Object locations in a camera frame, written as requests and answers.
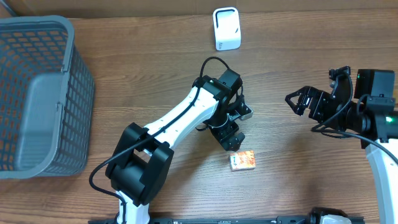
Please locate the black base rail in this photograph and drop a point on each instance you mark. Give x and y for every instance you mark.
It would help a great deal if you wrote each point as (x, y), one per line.
(277, 220)

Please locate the white barcode scanner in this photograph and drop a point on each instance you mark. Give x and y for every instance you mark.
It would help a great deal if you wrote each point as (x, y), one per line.
(227, 28)

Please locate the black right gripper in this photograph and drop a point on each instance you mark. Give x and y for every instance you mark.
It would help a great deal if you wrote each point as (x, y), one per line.
(305, 93)

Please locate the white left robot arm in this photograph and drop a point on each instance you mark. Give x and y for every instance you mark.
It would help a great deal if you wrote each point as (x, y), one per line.
(143, 155)

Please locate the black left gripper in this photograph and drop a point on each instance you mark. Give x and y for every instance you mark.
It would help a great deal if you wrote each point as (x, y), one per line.
(226, 134)

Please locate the Kleenex tissue pack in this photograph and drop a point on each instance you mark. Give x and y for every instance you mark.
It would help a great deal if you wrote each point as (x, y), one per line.
(242, 160)

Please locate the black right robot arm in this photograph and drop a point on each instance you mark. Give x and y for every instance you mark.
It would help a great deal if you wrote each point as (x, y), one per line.
(363, 109)

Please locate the grey plastic basket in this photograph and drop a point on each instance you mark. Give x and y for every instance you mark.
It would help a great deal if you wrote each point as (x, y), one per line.
(47, 98)

